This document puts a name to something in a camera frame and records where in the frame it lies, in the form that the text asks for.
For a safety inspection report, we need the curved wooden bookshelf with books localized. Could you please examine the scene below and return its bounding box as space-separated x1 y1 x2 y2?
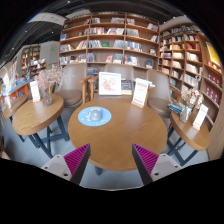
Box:
159 22 224 113

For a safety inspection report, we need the distant wooden shelf unit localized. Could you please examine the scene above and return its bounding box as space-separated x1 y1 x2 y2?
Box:
19 44 48 79

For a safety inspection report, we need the brown wooden armchair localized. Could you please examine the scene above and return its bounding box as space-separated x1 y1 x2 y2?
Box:
54 63 93 108
146 68 174 118
87 63 136 101

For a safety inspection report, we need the white sign on wooden stand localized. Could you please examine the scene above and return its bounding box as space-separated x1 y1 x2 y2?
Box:
131 77 150 109

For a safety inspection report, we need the round light blue mouse pad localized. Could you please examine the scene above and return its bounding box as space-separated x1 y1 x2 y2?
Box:
77 106 113 128

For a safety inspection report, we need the white framed pink flower picture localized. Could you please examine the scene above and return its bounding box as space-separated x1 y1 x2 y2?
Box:
97 71 123 97

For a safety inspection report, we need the low book display counter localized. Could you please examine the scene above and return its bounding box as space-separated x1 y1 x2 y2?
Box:
0 61 34 104

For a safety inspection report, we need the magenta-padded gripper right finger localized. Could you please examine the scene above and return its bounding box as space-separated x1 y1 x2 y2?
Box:
131 143 184 185

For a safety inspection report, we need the wide wooden bookshelf with books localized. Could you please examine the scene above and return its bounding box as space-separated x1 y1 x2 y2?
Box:
59 12 160 69

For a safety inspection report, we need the white hanging ceiling panel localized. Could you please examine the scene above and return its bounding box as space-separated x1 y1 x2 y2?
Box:
27 12 68 27

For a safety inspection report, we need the round wooden side table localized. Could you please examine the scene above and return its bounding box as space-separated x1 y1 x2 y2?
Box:
166 111 212 167
11 93 69 159
2 94 30 143

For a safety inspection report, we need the glass vase with pink flowers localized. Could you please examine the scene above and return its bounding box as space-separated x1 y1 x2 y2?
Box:
34 63 65 107

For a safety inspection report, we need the dark blue book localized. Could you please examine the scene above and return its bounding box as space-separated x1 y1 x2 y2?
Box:
120 79 133 92

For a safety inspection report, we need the stack of books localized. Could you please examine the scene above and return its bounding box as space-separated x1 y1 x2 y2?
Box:
167 101 184 116

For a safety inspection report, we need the small white table sign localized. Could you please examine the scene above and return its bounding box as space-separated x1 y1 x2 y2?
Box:
29 80 42 103
192 103 210 131

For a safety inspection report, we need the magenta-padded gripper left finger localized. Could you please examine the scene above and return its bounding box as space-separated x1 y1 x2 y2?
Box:
41 143 92 185

